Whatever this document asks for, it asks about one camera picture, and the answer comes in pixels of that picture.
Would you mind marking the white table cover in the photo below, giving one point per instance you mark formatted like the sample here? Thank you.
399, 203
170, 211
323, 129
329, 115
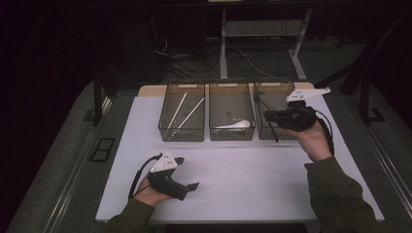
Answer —
243, 181

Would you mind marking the black slanted stand strut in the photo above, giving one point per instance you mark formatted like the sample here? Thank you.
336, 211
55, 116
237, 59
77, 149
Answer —
359, 71

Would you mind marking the white ceramic spoon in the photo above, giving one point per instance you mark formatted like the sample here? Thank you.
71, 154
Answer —
241, 124

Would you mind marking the white metal desk frame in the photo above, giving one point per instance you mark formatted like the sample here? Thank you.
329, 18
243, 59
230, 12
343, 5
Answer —
223, 64

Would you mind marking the wooden table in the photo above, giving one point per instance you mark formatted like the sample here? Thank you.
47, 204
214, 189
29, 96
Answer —
152, 90

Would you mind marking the white chopstick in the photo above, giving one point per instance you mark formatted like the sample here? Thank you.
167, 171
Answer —
191, 113
177, 110

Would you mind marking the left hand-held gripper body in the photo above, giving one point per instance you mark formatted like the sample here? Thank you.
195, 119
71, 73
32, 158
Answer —
166, 186

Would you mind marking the metal fork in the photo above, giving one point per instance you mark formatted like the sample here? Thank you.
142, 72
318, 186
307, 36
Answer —
272, 129

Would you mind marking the person's right hand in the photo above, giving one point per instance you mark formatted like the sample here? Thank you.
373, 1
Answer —
312, 142

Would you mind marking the mesh basket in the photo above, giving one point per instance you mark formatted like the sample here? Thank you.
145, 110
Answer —
275, 93
194, 136
231, 103

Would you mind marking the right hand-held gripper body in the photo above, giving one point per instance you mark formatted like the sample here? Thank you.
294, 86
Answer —
298, 118

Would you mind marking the person's left hand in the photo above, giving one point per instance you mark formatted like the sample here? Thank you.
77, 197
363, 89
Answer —
149, 195

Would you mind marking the black metal stand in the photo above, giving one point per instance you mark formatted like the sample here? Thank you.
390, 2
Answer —
365, 103
97, 97

